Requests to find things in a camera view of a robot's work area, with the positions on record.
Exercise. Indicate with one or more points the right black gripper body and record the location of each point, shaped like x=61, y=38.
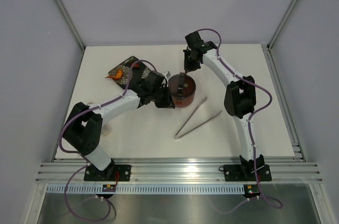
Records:
x=189, y=63

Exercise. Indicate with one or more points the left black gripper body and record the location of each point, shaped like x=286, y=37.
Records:
x=161, y=97

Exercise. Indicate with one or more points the toy red sausage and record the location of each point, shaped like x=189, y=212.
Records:
x=135, y=65

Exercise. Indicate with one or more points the grey transparent lid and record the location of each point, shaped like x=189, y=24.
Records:
x=182, y=86

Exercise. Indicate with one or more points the red steel lunch box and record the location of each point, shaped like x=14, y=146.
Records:
x=183, y=102

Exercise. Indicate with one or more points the metal food tongs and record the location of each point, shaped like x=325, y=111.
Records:
x=196, y=119

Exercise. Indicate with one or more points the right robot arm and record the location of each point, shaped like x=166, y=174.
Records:
x=239, y=102

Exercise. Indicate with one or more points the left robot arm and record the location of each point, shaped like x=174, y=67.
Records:
x=84, y=124

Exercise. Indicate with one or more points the black square plate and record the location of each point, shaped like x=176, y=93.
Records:
x=137, y=75

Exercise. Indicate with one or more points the clear plastic cutlery case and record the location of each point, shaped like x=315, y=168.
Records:
x=106, y=129

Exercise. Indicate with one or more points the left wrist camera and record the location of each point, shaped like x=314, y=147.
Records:
x=167, y=74

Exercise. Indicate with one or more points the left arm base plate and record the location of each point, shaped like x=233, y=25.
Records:
x=121, y=173

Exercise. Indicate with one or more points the left frame post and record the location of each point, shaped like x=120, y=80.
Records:
x=70, y=24

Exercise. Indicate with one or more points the frame post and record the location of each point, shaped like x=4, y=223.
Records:
x=283, y=23
x=70, y=24

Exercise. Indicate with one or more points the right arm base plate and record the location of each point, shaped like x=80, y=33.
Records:
x=234, y=173

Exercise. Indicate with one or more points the right frame post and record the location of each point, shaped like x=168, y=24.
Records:
x=283, y=23

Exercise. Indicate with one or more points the slotted white cable duct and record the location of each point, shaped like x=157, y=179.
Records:
x=148, y=189

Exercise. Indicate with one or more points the right side aluminium rail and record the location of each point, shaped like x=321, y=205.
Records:
x=284, y=106

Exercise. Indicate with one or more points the aluminium rail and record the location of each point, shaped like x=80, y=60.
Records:
x=284, y=106
x=184, y=171

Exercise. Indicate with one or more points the aluminium front rail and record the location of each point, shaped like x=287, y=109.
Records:
x=184, y=171

